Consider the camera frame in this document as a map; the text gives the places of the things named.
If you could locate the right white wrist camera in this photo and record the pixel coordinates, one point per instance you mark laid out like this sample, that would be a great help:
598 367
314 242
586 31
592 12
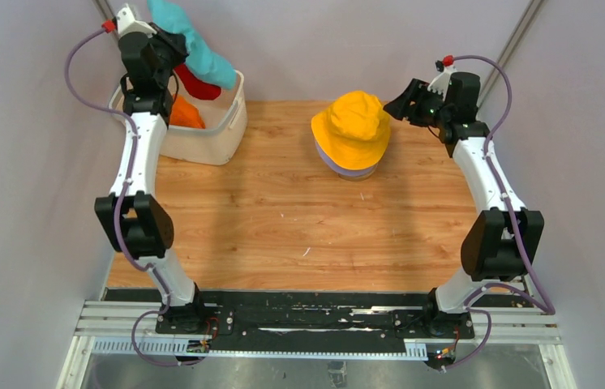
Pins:
445 67

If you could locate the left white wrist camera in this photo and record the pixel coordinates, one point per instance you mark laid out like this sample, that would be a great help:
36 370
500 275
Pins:
128 21

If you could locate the yellow bucket hat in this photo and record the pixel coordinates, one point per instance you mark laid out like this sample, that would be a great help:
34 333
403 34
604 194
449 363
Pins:
353 132

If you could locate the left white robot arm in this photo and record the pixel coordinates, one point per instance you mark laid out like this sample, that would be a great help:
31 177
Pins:
136 225

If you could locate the aluminium frame rail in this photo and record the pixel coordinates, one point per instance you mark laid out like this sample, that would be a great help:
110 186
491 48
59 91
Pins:
111 327

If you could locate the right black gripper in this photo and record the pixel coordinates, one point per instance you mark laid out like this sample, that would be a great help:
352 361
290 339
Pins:
401 107

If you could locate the white plastic basket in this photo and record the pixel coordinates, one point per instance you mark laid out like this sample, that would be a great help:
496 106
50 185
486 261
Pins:
225 119

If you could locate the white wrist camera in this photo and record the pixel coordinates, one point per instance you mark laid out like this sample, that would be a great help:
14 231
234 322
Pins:
445 67
128 21

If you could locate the orange bucket hat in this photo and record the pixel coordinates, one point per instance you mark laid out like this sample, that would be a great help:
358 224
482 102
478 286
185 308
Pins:
185 114

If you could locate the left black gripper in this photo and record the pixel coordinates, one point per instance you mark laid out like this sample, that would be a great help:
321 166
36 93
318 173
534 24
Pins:
173 44

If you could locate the teal bucket hat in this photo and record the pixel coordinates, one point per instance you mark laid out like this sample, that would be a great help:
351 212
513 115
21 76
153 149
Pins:
203 62

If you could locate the wooden hat stand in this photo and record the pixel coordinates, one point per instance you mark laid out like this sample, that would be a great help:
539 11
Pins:
356 178

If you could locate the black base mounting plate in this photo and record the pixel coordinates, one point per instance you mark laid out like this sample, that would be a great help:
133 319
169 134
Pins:
310 324

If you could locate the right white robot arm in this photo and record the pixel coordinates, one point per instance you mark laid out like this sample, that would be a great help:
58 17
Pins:
503 240

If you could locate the red bucket hat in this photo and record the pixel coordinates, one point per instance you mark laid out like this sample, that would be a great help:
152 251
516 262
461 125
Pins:
194 86

